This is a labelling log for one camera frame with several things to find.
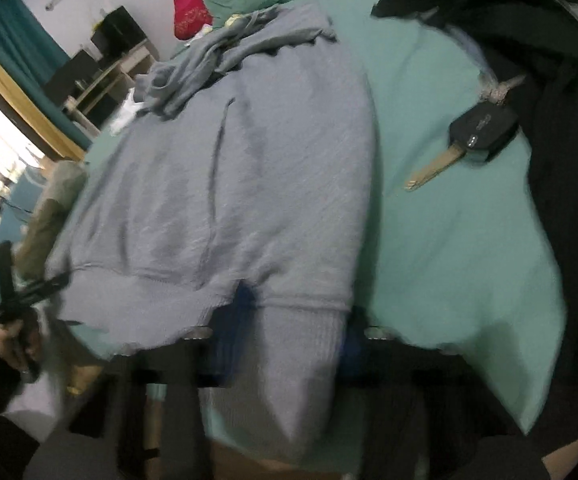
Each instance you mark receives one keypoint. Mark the person's left hand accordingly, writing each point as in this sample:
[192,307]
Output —
[11,345]

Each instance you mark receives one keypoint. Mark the wooden desk with black boxes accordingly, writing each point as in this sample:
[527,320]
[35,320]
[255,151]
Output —
[104,65]

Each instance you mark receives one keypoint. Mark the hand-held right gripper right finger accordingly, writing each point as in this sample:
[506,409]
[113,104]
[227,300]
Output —
[353,355]

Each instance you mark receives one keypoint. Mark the beige fuzzy cloth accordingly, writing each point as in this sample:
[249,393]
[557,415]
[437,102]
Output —
[49,220]

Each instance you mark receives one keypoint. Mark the grey hoodie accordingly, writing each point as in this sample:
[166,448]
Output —
[249,175]

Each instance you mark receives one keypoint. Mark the small white cloth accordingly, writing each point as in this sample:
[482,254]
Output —
[126,112]

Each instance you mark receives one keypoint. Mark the red patterned pillow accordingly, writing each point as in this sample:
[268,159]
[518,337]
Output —
[194,5]

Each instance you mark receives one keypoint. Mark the black garment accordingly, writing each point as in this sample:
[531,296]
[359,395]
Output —
[569,160]

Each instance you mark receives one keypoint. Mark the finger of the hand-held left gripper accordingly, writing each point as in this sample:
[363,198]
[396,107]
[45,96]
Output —
[6,285]

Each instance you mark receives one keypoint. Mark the teal bed sheet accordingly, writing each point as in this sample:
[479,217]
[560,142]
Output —
[449,260]

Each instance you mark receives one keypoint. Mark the teal curtain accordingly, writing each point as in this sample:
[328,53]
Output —
[24,50]

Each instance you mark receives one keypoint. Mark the black car key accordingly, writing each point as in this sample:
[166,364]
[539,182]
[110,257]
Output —
[484,130]

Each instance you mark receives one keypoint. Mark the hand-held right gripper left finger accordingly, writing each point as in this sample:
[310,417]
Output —
[236,320]

